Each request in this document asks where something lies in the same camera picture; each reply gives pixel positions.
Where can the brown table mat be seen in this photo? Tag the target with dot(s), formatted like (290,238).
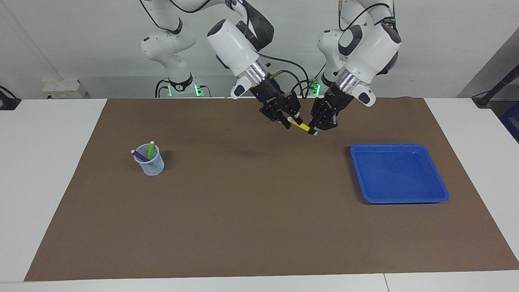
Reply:
(259,211)

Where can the black clamp mount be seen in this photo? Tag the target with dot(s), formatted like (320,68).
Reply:
(8,103)

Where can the purple marker pen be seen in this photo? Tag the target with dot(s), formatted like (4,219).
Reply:
(141,156)

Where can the white power strip box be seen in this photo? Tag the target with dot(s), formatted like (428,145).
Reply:
(65,89)

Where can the blue floor object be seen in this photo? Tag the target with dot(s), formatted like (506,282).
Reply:
(511,121)

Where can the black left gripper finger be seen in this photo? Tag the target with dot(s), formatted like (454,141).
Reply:
(331,123)
(313,127)

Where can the blue plastic tray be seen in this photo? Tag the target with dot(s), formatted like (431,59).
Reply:
(397,174)

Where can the black camera stand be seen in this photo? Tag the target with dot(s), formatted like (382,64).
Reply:
(496,87)

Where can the yellow marker pen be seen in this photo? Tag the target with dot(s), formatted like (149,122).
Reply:
(301,125)

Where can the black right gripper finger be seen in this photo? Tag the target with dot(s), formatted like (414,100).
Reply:
(285,121)
(297,117)

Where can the green lit left base plug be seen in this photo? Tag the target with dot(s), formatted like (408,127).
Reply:
(315,87)

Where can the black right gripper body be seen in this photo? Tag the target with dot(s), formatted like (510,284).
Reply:
(275,99)

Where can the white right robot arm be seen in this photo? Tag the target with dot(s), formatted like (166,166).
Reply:
(235,44)

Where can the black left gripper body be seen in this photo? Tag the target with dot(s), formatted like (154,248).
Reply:
(330,109)

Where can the translucent plastic cup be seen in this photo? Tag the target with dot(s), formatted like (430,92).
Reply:
(156,167)

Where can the green lit base plug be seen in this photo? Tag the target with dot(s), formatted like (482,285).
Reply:
(198,89)
(315,87)

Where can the green marker pen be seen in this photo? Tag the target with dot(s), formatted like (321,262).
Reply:
(151,151)

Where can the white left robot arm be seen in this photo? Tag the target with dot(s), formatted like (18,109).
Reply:
(365,48)

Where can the green lit right base plug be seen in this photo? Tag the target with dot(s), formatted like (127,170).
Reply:
(198,89)

